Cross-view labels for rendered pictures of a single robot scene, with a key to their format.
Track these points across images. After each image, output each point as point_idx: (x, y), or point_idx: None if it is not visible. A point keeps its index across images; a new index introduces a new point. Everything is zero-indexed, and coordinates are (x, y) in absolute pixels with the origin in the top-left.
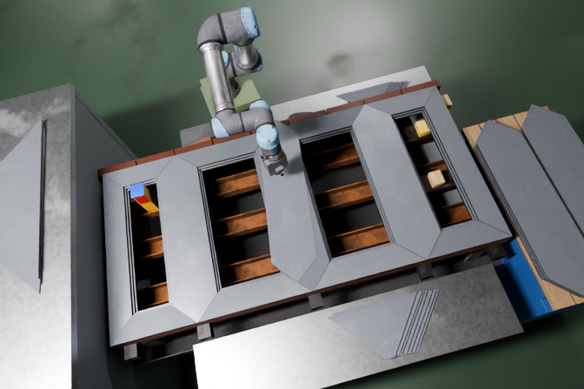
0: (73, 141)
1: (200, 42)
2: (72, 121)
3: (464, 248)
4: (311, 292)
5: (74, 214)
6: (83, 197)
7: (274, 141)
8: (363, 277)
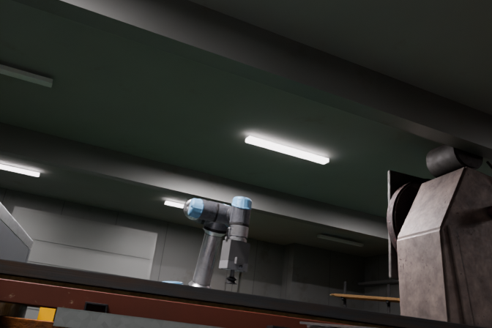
0: (20, 234)
1: (188, 200)
2: (25, 237)
3: (471, 325)
4: (274, 304)
5: (4, 217)
6: (3, 244)
7: (248, 200)
8: (346, 310)
